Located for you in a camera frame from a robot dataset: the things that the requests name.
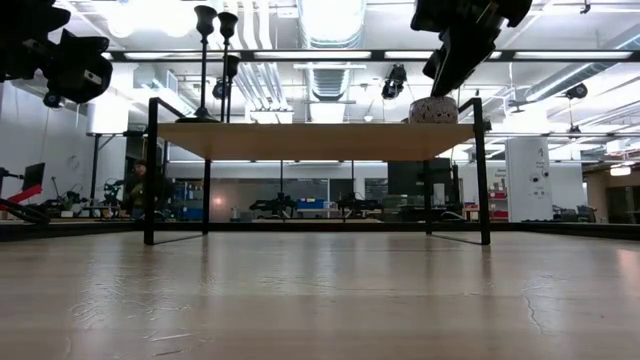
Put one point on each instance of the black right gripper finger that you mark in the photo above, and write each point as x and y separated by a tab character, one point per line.
433	64
462	57

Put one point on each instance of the red and black equipment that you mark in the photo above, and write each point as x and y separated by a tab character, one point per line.
27	192

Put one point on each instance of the red shelf boxes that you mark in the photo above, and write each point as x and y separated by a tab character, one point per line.
497	205

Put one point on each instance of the wooden shelf riser black legs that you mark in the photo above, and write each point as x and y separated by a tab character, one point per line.
310	142

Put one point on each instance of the black metal candlestick holder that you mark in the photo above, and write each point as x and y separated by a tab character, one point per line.
228	24
205	17
232	65

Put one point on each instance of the black background cabinet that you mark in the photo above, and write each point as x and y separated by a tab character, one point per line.
405	185

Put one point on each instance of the white panel on stand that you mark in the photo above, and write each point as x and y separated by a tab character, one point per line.
107	120

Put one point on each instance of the white column cabinet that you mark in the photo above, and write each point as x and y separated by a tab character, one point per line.
527	180

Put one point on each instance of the black hanging camera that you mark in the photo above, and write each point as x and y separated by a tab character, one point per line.
576	91
52	100
394	82
218	91

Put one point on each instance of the glowing wall light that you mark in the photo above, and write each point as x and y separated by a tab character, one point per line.
620	171

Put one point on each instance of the person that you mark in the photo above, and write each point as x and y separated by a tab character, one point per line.
136	187

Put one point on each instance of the blue storage bin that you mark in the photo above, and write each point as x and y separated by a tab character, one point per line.
310	204

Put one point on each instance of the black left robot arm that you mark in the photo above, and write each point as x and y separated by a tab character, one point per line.
25	40

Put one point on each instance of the black aluminium rig frame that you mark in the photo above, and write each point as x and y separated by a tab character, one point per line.
325	55

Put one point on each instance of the black background robot arm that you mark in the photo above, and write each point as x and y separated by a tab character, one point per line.
357	204
277	204

